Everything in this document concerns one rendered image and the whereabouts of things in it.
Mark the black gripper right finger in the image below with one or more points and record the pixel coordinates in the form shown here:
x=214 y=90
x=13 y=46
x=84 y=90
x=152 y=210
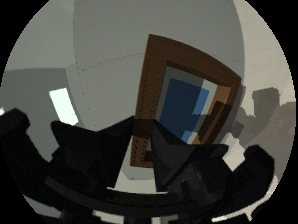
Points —
x=171 y=155

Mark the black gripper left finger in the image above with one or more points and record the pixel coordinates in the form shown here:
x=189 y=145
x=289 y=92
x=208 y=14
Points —
x=107 y=146

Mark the brown rectangular picture frame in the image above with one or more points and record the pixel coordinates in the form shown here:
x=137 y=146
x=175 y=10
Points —
x=186 y=90

